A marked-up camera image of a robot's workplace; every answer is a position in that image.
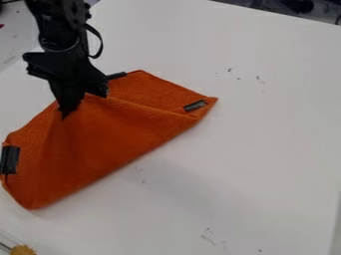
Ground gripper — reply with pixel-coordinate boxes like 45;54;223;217
21;45;111;120

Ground yellow toy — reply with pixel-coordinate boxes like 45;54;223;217
8;244;39;255

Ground orange cloth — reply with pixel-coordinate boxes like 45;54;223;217
0;69;220;211

